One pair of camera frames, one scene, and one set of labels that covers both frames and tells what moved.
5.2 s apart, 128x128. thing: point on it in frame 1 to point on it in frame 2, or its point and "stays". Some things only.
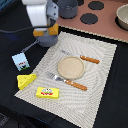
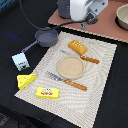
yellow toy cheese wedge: [24, 80] stays
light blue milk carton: [20, 61] stays
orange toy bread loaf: [53, 29] to [77, 47]
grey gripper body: [52, 11] to [95, 7]
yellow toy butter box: [48, 92] stays
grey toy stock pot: [67, 9] stays
